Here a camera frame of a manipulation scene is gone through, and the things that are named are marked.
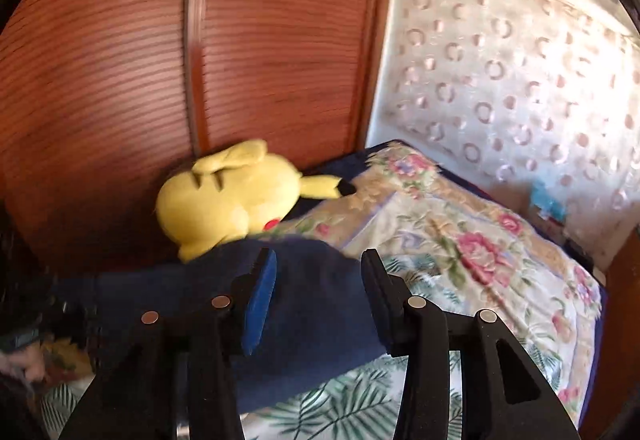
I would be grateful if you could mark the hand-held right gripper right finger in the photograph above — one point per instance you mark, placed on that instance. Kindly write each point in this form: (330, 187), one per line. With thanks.
(382, 315)

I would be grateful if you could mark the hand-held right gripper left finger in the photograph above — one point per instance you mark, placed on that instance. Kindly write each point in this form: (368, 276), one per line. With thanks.
(260, 305)

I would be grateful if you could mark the yellow plush toy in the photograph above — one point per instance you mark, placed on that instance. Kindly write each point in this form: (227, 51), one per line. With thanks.
(225, 205)

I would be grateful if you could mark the floral blanket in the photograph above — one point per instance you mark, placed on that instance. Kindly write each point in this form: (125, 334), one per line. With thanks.
(450, 230)

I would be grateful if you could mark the green leaf-print bed sheet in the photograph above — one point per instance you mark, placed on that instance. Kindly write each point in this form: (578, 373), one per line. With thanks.
(325, 410)

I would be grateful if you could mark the blue plastic bag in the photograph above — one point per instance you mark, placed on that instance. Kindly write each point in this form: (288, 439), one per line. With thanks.
(547, 202)

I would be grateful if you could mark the sheer circle-patterned curtain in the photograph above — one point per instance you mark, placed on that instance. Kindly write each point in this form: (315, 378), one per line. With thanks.
(500, 95)

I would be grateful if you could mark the brown louvred wooden wardrobe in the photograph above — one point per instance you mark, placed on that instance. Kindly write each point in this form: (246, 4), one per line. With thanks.
(250, 45)

